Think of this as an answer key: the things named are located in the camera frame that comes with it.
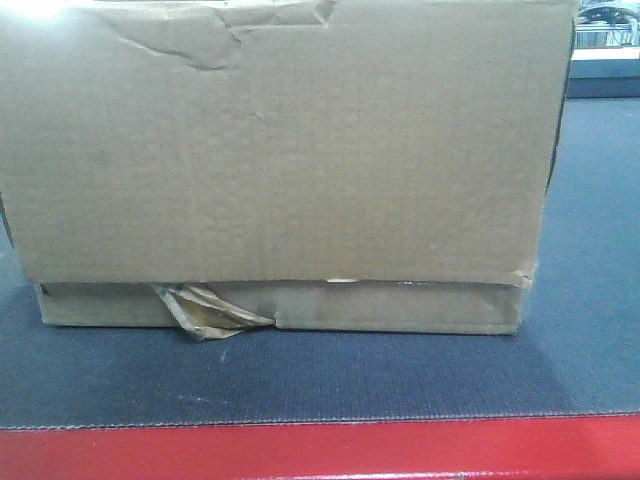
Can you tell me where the brown cardboard carton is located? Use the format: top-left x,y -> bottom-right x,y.
1,1 -> 577,339

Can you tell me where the grey background machine frame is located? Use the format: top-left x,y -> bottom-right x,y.
567,1 -> 639,99

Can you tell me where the red conveyor side rail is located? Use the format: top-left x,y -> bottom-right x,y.
1,415 -> 639,479

